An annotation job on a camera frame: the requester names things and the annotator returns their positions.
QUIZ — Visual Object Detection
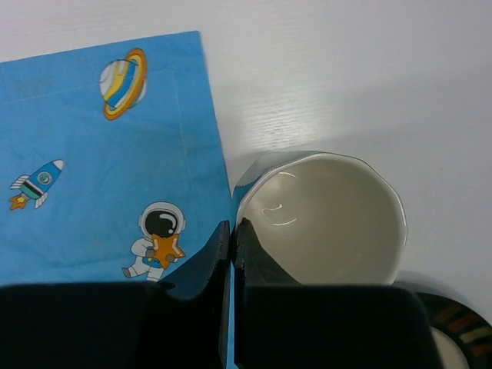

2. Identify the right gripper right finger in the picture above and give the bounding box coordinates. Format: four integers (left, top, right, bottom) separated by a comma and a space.
234, 220, 442, 368

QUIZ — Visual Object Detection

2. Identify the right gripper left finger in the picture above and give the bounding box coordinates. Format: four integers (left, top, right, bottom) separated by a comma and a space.
1, 221, 230, 368

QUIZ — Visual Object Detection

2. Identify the teal cup cream inside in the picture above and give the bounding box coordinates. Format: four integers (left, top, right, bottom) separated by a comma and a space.
232, 151, 407, 285

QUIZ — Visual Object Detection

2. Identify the blue space-print cloth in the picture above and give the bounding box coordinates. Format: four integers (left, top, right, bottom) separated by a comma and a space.
0, 30, 235, 369

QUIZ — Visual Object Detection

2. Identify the black rimmed cream plate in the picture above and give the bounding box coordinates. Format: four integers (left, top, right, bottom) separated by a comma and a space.
417, 292, 491, 369

